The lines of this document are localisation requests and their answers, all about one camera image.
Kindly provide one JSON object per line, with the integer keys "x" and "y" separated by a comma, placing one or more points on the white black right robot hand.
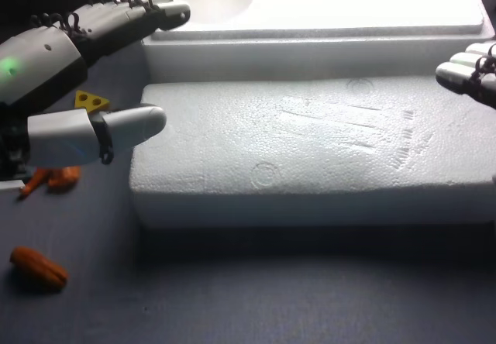
{"x": 476, "y": 76}

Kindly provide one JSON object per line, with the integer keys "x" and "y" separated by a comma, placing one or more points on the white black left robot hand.
{"x": 46, "y": 61}

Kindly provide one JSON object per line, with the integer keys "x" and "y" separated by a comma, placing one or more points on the white foam lid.
{"x": 310, "y": 146}

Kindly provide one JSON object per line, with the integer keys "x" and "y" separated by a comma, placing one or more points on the white foam three-cavity tray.
{"x": 310, "y": 11}

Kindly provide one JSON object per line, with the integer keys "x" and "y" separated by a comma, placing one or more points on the yellow triangular toy block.
{"x": 87, "y": 102}

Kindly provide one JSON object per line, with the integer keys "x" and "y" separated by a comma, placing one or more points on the orange toy food piece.
{"x": 62, "y": 177}

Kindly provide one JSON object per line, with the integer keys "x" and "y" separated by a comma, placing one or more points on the brown toy bread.
{"x": 38, "y": 268}

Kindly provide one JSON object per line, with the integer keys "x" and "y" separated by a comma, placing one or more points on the grey table cloth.
{"x": 271, "y": 301}

